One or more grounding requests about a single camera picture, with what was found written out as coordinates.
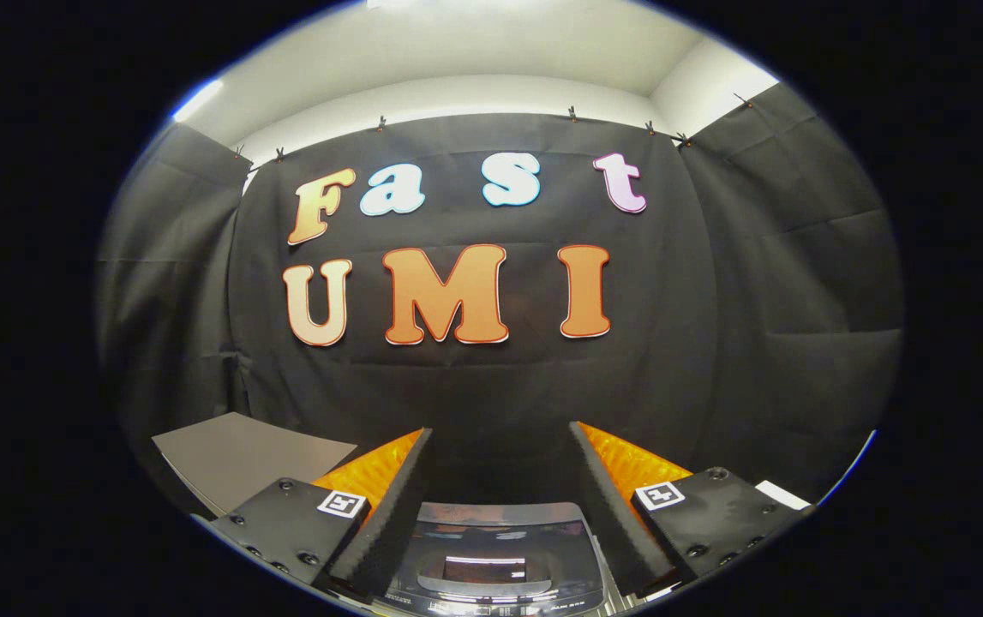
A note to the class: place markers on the white flat board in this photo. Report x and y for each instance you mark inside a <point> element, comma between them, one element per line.
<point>782,494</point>

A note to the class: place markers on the grey washing machine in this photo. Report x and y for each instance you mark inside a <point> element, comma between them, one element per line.
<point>491,607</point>

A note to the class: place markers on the row of black cloth clips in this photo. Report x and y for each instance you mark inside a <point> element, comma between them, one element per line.
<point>381,123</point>

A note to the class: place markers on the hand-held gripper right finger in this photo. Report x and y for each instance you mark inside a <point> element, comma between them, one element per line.
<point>607,514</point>

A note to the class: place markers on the grey side table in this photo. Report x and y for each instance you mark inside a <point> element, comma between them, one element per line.
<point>242,454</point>

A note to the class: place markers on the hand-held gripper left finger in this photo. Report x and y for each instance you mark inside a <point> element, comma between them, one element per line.
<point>392,514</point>

